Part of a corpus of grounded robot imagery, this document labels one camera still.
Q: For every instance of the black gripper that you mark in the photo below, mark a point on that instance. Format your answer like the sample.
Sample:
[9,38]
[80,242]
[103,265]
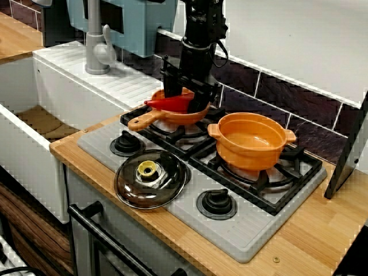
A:
[198,66]

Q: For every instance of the red toy pepper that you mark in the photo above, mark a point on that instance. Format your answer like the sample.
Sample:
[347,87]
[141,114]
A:
[169,104]

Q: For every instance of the glass lid with yellow knob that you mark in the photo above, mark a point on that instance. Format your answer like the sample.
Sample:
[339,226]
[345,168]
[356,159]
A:
[135,195]

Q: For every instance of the orange toy frying pan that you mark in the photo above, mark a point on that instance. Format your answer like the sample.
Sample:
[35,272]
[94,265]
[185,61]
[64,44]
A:
[172,118]

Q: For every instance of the black burner grate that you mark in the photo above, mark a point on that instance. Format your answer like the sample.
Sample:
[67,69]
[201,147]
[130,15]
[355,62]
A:
[293,151]
[175,137]

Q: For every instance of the dark tiled backsplash panel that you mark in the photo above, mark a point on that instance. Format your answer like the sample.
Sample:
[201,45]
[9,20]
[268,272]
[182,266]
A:
[258,86]

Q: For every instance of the teal toy cabinet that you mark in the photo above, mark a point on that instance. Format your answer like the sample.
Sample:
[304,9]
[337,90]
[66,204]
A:
[138,28]

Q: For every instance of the orange toy pot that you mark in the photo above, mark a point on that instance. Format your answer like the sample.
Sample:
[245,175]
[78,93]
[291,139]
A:
[247,158]

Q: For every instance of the grey toy faucet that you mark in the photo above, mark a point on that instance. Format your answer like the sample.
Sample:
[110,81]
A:
[95,43]

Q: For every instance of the white toy sink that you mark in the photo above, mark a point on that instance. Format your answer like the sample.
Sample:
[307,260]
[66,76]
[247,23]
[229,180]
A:
[72,95]

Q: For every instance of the white toy oven cabinet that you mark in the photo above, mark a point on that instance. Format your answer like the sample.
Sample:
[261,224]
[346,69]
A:
[126,227]

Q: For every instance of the black upright panel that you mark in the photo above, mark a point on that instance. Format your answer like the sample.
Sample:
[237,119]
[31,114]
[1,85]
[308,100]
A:
[56,26]

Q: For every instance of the grey toy stove plate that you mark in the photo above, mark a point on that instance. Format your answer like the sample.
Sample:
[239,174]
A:
[244,238]

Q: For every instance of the black side panel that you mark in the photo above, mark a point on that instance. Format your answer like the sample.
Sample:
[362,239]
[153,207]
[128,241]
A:
[345,161]

